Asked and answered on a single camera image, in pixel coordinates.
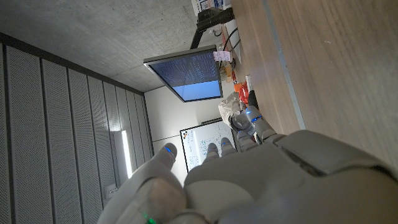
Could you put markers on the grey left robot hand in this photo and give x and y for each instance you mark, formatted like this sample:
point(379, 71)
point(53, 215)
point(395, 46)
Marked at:
point(280, 186)

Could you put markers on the white plastic bag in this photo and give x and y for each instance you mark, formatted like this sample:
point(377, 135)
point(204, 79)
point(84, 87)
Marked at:
point(228, 107)

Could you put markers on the red plastic bag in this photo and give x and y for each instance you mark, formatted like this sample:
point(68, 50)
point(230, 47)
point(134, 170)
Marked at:
point(244, 93)

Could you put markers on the whiteboard with blue writing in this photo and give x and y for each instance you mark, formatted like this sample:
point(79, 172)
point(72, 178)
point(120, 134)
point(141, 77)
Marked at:
point(202, 143)

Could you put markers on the black oval object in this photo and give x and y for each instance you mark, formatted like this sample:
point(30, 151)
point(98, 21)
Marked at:
point(252, 99)

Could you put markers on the small orange box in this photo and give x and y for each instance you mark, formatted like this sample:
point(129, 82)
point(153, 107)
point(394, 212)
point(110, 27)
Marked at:
point(237, 87)

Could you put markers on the white flat box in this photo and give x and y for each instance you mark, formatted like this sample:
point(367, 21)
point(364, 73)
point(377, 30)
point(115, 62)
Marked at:
point(248, 81)

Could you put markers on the pink sticky note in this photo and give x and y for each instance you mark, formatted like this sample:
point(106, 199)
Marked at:
point(221, 56)

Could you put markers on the computer monitor with blue screen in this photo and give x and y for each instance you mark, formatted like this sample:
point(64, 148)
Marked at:
point(189, 74)

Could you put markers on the white strip light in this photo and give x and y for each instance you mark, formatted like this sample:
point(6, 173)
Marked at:
point(126, 155)

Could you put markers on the colourful printed box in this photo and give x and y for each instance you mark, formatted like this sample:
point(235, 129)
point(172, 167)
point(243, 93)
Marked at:
point(208, 4)

